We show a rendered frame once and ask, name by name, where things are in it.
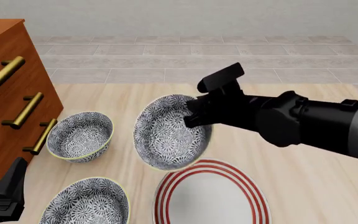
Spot patterned black white bowl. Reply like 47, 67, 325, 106
45, 111, 114, 164
132, 93, 214, 172
39, 176, 132, 224

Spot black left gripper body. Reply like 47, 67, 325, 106
0, 198, 24, 222

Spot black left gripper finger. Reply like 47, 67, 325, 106
0, 156, 28, 203

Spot wooden cabinet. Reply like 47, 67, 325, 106
0, 18, 65, 204

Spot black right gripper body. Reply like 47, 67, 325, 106
185, 91, 223, 127

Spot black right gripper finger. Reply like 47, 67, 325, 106
183, 114, 201, 129

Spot white plate with red rings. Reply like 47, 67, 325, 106
152, 157, 273, 224

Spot brass drawer handle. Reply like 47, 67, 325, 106
1, 91, 45, 131
0, 55, 26, 95
22, 118, 58, 156

